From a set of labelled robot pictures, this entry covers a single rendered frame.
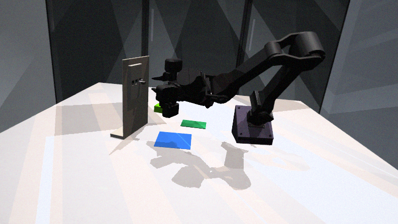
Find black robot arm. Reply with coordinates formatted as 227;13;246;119
156;31;326;128

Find grey panel with sockets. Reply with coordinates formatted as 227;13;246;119
110;56;149;140

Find blue flat square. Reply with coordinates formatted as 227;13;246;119
154;132;191;150

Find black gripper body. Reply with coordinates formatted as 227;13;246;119
162;58;188;118

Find green flat rectangular block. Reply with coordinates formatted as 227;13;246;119
180;120;207;129

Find small green block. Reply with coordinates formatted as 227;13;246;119
154;103;162;113

